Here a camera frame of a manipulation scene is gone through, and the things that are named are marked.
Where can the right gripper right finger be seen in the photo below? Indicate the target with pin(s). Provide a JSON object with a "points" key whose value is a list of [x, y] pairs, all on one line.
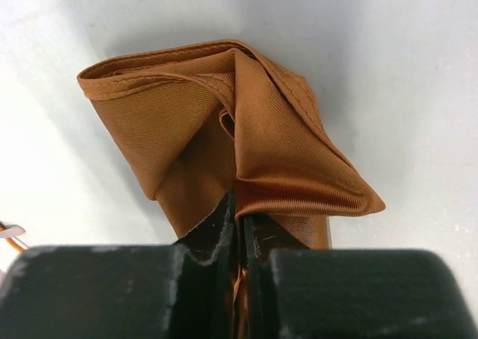
{"points": [[297, 292]]}

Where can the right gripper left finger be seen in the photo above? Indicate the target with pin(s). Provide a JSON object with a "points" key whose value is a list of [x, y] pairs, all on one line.
{"points": [[181, 290]]}

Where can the orange cloth napkin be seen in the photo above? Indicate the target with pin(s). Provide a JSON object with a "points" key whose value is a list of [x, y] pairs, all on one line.
{"points": [[197, 122]]}

